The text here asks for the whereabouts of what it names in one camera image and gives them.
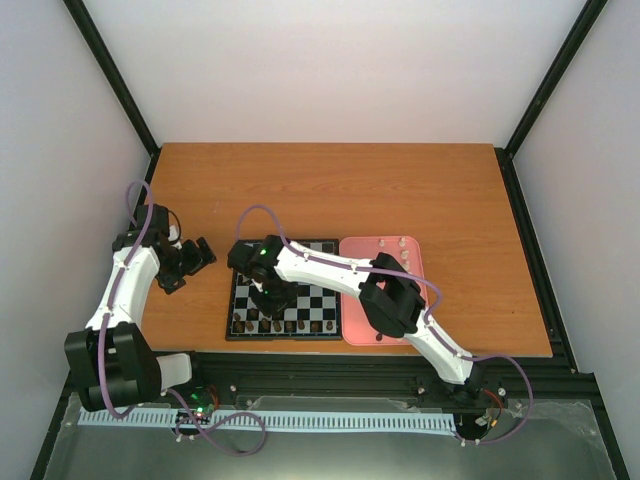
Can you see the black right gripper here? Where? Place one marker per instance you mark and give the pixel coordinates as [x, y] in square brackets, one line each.
[276, 310]

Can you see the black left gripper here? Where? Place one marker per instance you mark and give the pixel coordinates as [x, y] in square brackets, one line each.
[198, 261]

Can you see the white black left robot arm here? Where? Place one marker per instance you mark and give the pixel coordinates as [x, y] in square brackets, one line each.
[111, 364]

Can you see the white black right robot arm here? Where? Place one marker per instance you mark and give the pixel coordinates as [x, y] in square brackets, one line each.
[391, 297]

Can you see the black white chess board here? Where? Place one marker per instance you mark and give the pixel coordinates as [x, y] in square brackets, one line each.
[314, 305]

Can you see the light blue cable duct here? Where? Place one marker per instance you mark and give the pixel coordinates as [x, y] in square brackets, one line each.
[290, 421]

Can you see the black aluminium frame rail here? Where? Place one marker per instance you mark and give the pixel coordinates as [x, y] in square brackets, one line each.
[238, 378]

